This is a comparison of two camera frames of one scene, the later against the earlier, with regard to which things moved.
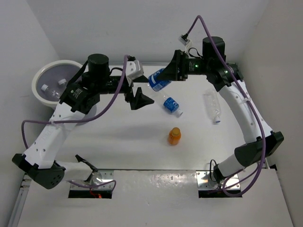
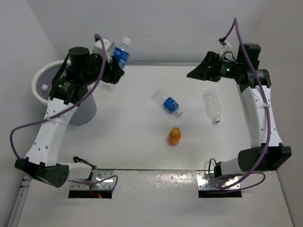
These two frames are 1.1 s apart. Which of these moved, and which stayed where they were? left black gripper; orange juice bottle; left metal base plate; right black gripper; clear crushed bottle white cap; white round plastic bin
Moved: left black gripper; right black gripper
Stayed: white round plastic bin; orange juice bottle; left metal base plate; clear crushed bottle white cap
